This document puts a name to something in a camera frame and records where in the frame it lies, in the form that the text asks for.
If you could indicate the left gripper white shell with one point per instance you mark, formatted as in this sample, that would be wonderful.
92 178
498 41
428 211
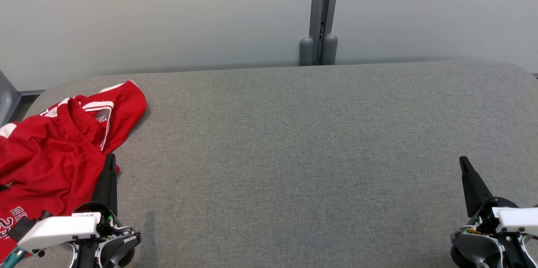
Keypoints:
63 230

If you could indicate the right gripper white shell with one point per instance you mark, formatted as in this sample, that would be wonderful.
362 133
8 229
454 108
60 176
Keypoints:
512 222

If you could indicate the red basketball shorts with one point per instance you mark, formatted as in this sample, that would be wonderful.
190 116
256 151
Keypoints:
42 163

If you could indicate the red white basketball jersey shirt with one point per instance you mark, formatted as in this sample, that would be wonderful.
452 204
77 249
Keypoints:
126 108

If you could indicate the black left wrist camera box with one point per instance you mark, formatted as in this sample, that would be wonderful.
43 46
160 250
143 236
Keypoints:
21 228

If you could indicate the grey cylinder post foot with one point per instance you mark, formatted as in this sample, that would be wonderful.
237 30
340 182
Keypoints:
330 49
306 51

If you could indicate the grey metal wall post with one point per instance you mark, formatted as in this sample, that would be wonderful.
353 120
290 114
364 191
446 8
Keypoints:
321 3

